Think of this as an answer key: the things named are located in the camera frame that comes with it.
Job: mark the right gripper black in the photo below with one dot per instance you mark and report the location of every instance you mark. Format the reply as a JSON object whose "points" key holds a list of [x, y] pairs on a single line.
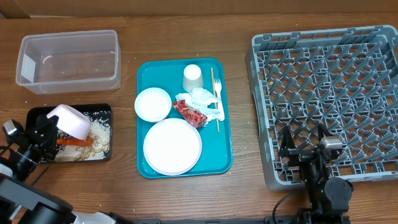
{"points": [[286, 148]]}

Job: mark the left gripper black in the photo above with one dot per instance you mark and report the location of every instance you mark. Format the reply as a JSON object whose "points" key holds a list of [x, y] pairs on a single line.
{"points": [[37, 134]]}

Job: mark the orange carrot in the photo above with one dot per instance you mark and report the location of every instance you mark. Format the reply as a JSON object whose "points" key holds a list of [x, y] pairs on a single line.
{"points": [[75, 142]]}

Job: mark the white bowl with peanuts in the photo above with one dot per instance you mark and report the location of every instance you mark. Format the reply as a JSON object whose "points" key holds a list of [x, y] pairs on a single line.
{"points": [[71, 121]]}

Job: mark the white bowl with rice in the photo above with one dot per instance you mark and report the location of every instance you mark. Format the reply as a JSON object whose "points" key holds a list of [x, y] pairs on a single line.
{"points": [[153, 104]]}

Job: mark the red snack wrapper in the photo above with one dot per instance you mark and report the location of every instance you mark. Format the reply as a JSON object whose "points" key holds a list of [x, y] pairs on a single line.
{"points": [[192, 116]]}

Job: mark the white napkin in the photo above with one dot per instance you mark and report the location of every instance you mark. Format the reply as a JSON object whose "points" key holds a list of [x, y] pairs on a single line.
{"points": [[201, 99]]}

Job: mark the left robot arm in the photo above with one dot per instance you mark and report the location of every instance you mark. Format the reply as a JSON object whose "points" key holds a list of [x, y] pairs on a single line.
{"points": [[41, 207]]}

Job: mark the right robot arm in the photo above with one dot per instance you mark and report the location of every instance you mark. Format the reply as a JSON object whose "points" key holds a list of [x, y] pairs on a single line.
{"points": [[328, 196]]}

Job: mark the black waste tray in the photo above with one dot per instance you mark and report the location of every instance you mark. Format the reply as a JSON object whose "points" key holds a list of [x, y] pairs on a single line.
{"points": [[84, 108]]}

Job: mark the grey dishwasher rack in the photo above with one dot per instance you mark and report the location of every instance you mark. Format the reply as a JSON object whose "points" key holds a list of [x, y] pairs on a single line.
{"points": [[345, 79]]}

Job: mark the peanuts pile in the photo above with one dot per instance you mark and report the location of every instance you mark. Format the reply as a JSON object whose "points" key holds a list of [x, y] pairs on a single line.
{"points": [[99, 150]]}

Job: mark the spilled rice pile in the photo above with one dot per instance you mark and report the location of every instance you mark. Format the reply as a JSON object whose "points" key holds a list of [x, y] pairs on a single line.
{"points": [[99, 120]]}

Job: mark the clear plastic bin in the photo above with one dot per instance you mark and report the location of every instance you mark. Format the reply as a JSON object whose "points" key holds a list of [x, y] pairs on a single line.
{"points": [[68, 62]]}

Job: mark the teal serving tray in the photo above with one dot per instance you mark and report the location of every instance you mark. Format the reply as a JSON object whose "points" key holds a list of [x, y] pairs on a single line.
{"points": [[217, 151]]}

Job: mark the white plastic fork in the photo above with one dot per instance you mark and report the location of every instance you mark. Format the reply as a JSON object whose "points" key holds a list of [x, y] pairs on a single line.
{"points": [[218, 88]]}

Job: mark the cardboard backdrop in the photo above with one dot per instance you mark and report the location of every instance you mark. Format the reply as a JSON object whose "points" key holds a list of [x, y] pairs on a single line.
{"points": [[100, 8]]}

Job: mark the white round plate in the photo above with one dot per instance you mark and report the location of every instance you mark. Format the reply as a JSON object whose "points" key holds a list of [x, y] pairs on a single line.
{"points": [[172, 147]]}

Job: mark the white upturned cup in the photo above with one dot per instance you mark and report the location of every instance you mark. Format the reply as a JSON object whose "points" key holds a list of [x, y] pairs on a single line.
{"points": [[192, 77]]}

